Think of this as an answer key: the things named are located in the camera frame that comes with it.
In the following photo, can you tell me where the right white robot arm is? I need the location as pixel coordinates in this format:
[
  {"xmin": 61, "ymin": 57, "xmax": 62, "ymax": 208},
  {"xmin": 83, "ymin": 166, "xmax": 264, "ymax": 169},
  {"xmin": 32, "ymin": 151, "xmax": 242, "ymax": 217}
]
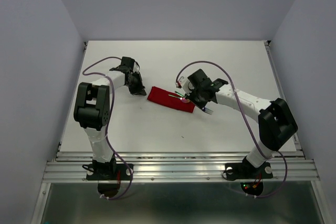
[{"xmin": 178, "ymin": 69, "xmax": 298, "ymax": 177}]

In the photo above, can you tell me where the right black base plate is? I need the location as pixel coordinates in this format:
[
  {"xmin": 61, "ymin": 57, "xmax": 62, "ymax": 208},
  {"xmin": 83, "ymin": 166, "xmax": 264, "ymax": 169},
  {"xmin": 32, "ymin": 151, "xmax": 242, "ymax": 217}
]
[{"xmin": 222, "ymin": 162, "xmax": 274, "ymax": 181}]

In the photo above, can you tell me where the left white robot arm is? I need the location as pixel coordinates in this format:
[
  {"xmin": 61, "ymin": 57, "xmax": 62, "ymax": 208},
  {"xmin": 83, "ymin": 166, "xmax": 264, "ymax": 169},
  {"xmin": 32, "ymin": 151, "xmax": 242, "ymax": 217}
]
[{"xmin": 73, "ymin": 56, "xmax": 146, "ymax": 179}]

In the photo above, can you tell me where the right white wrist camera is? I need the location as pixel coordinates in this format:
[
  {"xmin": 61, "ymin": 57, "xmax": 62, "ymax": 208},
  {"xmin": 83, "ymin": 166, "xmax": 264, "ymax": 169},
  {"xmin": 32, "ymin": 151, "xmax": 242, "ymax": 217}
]
[{"xmin": 176, "ymin": 76, "xmax": 194, "ymax": 95}]

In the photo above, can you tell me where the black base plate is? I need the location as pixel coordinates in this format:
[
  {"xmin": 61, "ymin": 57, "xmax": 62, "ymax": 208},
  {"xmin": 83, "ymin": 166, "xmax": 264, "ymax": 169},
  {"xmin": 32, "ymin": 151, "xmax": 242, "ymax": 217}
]
[
  {"xmin": 82, "ymin": 164, "xmax": 131, "ymax": 181},
  {"xmin": 222, "ymin": 162, "xmax": 274, "ymax": 181}
]

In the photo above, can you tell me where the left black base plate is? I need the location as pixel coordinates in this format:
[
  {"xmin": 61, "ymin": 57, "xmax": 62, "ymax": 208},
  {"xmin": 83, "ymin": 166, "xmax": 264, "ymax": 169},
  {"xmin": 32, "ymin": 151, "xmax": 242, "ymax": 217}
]
[{"xmin": 82, "ymin": 164, "xmax": 131, "ymax": 181}]

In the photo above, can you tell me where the red cloth napkin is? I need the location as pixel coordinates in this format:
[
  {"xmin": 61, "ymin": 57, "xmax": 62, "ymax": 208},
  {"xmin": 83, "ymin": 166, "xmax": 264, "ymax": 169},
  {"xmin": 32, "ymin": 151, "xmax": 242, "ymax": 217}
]
[{"xmin": 147, "ymin": 87, "xmax": 195, "ymax": 113}]

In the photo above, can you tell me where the iridescent metal fork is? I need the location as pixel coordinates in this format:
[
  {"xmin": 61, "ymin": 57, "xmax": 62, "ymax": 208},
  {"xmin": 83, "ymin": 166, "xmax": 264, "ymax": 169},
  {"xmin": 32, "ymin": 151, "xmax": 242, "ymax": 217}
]
[{"xmin": 172, "ymin": 91, "xmax": 213, "ymax": 115}]

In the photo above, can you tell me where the iridescent metal spoon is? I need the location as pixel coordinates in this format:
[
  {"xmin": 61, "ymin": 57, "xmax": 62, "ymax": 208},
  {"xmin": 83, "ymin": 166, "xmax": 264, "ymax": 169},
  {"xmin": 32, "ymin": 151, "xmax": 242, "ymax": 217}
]
[{"xmin": 169, "ymin": 94, "xmax": 190, "ymax": 103}]

